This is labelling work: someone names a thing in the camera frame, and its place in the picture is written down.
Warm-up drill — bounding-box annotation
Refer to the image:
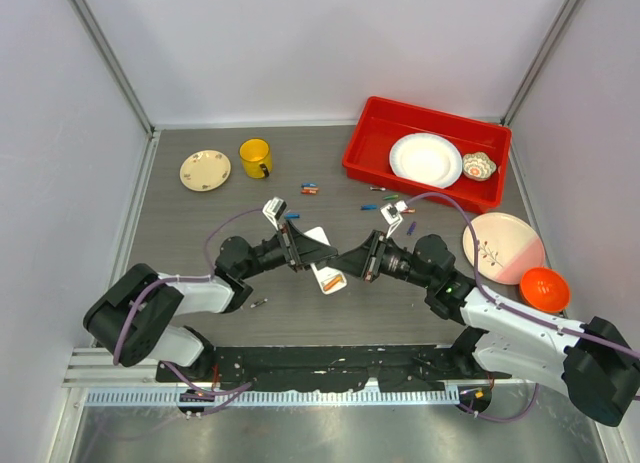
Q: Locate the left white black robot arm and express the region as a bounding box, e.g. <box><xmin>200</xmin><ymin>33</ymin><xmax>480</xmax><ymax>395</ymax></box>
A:
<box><xmin>83</xmin><ymin>222</ymin><xmax>338</xmax><ymax>382</ymax></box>

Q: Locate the white slotted cable duct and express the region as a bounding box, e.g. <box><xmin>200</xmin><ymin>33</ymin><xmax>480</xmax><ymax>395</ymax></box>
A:
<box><xmin>85</xmin><ymin>385</ymin><xmax>459</xmax><ymax>408</ymax></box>

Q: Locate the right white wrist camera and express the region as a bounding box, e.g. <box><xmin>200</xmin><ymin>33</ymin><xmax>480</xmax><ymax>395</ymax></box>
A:
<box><xmin>380</xmin><ymin>201</ymin><xmax>408</xmax><ymax>238</ymax></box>

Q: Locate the yellow mug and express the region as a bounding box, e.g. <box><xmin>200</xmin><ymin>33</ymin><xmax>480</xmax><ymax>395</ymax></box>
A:
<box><xmin>239</xmin><ymin>138</ymin><xmax>273</xmax><ymax>179</ymax></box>

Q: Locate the pink white ceramic plate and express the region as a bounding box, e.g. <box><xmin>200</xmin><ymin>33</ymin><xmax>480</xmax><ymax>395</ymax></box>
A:
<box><xmin>471</xmin><ymin>212</ymin><xmax>546</xmax><ymax>285</ymax></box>

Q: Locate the purple cable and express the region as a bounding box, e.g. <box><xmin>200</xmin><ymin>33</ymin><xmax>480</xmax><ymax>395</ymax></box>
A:
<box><xmin>112</xmin><ymin>207</ymin><xmax>266</xmax><ymax>415</ymax></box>
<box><xmin>404</xmin><ymin>191</ymin><xmax>640</xmax><ymax>422</ymax></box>

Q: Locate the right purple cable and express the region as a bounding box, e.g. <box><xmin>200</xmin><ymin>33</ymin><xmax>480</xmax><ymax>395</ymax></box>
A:
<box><xmin>404</xmin><ymin>191</ymin><xmax>640</xmax><ymax>422</ymax></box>

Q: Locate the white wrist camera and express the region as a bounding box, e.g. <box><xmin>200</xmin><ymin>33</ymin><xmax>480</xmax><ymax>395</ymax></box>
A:
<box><xmin>380</xmin><ymin>201</ymin><xmax>408</xmax><ymax>238</ymax></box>
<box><xmin>262</xmin><ymin>197</ymin><xmax>287</xmax><ymax>230</ymax></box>

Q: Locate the orange plastic bowl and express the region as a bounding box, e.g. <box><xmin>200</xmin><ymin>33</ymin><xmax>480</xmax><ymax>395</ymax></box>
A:
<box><xmin>519</xmin><ymin>267</ymin><xmax>571</xmax><ymax>313</ymax></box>

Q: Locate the cream floral plate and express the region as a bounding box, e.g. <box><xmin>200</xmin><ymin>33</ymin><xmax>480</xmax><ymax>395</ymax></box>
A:
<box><xmin>179</xmin><ymin>150</ymin><xmax>232</xmax><ymax>192</ymax></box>

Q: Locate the white remote control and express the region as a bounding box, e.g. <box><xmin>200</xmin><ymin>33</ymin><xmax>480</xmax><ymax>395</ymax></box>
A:
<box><xmin>305</xmin><ymin>226</ymin><xmax>348</xmax><ymax>296</ymax></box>

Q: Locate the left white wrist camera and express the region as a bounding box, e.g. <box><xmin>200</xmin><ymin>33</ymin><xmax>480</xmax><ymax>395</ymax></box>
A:
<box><xmin>262</xmin><ymin>197</ymin><xmax>287</xmax><ymax>230</ymax></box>

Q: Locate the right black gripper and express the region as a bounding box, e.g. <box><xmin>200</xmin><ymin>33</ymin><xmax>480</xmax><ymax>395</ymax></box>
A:
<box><xmin>328</xmin><ymin>230</ymin><xmax>435</xmax><ymax>289</ymax></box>

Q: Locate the dark battery near base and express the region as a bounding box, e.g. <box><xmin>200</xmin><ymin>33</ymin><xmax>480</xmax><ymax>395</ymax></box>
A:
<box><xmin>250</xmin><ymin>298</ymin><xmax>268</xmax><ymax>309</ymax></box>

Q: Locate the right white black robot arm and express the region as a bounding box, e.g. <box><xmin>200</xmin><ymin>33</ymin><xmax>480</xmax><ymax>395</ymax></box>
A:
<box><xmin>329</xmin><ymin>231</ymin><xmax>639</xmax><ymax>427</ymax></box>

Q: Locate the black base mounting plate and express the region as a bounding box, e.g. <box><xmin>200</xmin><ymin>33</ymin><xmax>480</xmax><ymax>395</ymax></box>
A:
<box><xmin>181</xmin><ymin>345</ymin><xmax>507</xmax><ymax>393</ymax></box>

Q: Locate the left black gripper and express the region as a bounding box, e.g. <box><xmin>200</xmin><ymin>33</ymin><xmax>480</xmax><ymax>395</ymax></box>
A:
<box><xmin>239</xmin><ymin>219</ymin><xmax>337</xmax><ymax>280</ymax></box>

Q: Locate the white paper plate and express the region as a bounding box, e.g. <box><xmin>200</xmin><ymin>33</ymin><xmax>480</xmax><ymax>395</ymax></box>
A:
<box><xmin>389</xmin><ymin>133</ymin><xmax>462</xmax><ymax>189</ymax></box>

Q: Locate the small patterned ceramic bowl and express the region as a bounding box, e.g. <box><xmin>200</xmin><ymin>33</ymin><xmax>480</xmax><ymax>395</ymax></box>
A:
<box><xmin>462</xmin><ymin>152</ymin><xmax>497</xmax><ymax>182</ymax></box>

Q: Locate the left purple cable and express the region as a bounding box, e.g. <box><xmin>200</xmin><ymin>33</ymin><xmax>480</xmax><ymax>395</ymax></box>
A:
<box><xmin>112</xmin><ymin>207</ymin><xmax>266</xmax><ymax>415</ymax></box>

